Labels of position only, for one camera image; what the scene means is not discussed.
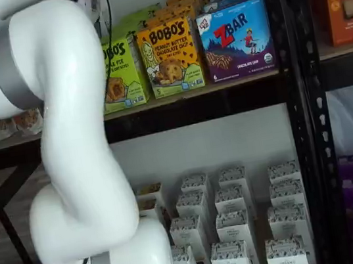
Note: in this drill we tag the green Bobo's apple pie box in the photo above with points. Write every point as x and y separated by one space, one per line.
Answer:
128 29
149 9
139 18
125 80

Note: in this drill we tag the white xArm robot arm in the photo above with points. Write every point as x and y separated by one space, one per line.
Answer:
67 88

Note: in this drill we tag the wooden shelf board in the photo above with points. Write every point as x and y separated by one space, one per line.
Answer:
5 144
346 48

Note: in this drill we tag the yellow white granola box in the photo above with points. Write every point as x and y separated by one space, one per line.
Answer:
148 191
147 211

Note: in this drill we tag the red label granola bag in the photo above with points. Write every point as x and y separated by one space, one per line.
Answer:
12 125

